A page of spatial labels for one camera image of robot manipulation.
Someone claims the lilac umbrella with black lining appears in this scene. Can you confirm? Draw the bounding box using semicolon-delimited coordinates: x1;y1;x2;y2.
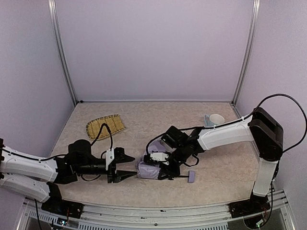
135;139;195;183

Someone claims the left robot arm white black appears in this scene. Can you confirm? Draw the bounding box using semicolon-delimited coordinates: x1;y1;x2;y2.
0;139;137;203

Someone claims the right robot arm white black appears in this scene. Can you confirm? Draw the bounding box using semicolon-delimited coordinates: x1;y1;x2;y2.
161;107;283;203

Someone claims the woven bamboo tray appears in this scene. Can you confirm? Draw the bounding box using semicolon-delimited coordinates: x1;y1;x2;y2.
86;114;126;140

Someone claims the light blue plastic jug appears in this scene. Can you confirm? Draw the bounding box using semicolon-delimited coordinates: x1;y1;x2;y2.
204;114;225;127

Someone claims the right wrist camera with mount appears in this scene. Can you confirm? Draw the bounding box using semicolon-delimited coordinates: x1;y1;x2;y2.
143;152;169;165

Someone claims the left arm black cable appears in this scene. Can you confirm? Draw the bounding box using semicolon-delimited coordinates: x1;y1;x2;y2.
90;123;113;150

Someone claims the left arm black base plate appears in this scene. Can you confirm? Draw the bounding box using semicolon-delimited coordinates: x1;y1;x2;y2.
41;198;84;219

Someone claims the aluminium front rail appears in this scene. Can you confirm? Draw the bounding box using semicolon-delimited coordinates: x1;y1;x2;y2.
15;186;295;230

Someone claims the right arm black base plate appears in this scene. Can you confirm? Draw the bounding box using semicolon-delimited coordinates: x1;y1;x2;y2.
228;199;271;218

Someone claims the aluminium corner post left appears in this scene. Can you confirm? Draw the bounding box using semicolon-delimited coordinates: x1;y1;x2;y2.
48;0;78;106

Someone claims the aluminium corner post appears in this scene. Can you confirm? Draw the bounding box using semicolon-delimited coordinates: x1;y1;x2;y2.
48;0;78;106
231;0;260;107

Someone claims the aluminium corner post right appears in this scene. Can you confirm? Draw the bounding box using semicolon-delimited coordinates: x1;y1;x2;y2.
231;0;260;107

